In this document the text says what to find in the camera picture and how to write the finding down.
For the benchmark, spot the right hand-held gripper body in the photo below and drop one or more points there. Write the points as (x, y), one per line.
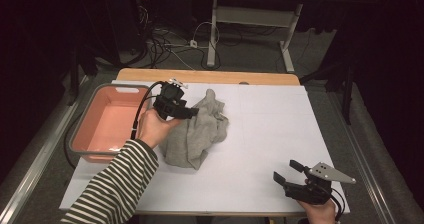
(316, 190)

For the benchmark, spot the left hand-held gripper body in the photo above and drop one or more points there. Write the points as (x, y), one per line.
(170, 100)

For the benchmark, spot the pink basket with grey rim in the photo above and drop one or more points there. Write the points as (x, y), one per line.
(110, 127)

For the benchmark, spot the person's left hand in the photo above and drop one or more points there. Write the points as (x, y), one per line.
(151, 127)

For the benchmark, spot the light wooden table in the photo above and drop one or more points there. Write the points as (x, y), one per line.
(200, 75)

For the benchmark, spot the white power adapter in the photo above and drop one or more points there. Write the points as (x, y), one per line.
(193, 44)

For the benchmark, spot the black metal stand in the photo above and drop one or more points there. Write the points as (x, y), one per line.
(74, 77)
(348, 94)

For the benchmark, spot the white-legged wooden desk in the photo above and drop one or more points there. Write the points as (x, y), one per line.
(253, 16)

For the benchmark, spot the metal floor rail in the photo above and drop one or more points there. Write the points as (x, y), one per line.
(363, 164)
(33, 170)

